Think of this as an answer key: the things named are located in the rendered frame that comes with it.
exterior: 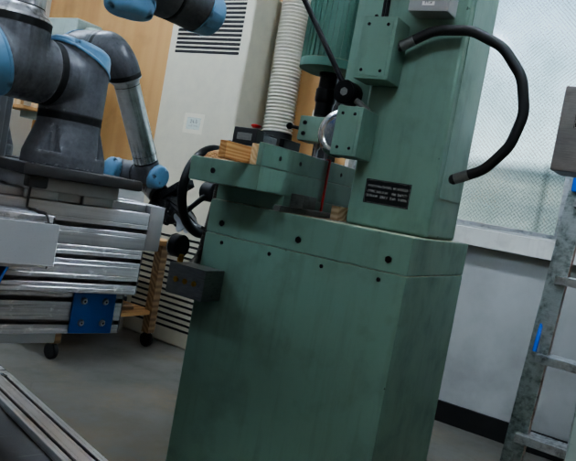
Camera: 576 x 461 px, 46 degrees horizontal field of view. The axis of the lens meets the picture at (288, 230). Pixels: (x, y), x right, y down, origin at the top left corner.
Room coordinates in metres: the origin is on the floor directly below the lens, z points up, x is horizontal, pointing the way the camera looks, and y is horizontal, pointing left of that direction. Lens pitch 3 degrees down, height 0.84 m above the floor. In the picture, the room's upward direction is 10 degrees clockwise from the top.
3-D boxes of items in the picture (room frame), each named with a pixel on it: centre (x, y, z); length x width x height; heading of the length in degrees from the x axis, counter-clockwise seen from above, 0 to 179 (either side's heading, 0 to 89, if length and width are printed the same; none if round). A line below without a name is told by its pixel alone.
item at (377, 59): (1.67, -0.15, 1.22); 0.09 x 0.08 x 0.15; 60
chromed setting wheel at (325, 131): (1.73, -0.09, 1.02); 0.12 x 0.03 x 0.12; 60
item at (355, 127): (1.68, -0.12, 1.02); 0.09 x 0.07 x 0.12; 150
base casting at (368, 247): (1.85, -0.14, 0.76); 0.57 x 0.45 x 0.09; 60
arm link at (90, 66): (1.27, 0.44, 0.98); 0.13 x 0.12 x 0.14; 146
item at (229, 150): (1.79, 0.03, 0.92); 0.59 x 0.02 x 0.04; 150
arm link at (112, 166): (2.20, 0.55, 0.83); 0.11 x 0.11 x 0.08; 58
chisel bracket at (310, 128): (1.90, -0.05, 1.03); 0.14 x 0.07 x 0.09; 60
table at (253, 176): (1.94, 0.07, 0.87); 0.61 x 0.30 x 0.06; 150
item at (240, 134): (1.98, 0.15, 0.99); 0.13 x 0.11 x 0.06; 150
